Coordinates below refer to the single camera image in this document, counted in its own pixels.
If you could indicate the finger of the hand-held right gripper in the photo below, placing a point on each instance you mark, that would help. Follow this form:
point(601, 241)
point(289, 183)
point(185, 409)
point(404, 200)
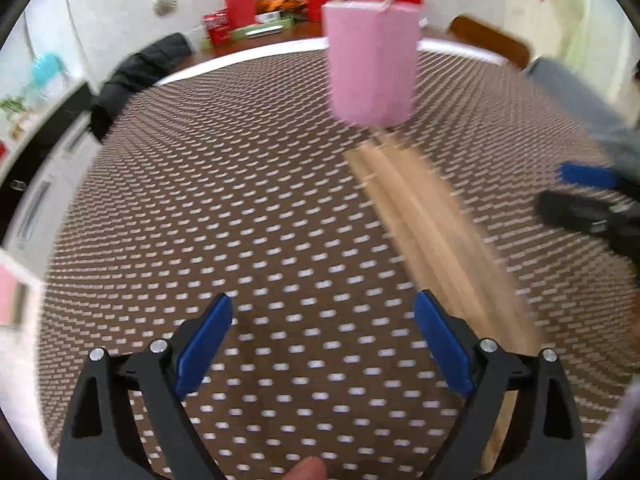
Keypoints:
point(585, 175)
point(580, 212)

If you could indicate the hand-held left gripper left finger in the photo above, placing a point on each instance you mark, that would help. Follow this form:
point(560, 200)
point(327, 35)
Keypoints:
point(205, 345)

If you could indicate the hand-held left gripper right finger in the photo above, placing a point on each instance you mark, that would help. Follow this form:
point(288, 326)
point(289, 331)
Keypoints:
point(442, 345)

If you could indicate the bundle of wooden chopsticks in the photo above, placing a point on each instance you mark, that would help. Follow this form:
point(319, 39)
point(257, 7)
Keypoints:
point(425, 220)

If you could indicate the pink cylindrical cup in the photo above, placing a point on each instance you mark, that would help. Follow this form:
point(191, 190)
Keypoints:
point(372, 60)

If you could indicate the person's left hand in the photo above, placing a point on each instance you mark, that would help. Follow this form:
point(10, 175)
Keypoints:
point(310, 469)

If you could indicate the grey-blue cloth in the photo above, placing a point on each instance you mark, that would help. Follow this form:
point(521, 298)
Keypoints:
point(580, 100)

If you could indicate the brown polka-dot tablecloth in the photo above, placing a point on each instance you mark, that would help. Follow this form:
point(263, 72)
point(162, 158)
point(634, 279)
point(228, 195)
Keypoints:
point(225, 200)

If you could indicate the wooden chair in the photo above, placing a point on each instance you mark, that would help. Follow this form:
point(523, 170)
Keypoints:
point(492, 40)

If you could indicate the white drawer cabinet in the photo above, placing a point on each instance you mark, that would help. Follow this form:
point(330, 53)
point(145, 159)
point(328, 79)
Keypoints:
point(45, 190)

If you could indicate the black jacket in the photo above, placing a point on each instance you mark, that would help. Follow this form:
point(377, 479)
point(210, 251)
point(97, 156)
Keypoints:
point(130, 80)

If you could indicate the green tray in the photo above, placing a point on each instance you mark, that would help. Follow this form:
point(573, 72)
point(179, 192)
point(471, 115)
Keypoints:
point(240, 32)

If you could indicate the red can pack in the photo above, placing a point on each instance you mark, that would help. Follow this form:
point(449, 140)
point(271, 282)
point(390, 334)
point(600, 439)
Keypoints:
point(217, 30)

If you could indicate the white flat device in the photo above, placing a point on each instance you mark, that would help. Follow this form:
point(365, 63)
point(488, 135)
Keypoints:
point(265, 30)

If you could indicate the small red box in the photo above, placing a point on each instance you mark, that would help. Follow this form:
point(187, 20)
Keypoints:
point(240, 5)

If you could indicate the orange snack pile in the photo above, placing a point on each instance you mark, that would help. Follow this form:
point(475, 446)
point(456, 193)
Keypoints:
point(282, 6)

